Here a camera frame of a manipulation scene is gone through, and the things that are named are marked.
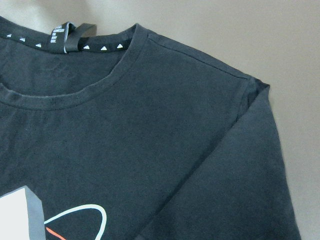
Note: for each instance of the black graphic t-shirt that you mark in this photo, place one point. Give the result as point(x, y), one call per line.
point(135, 136)

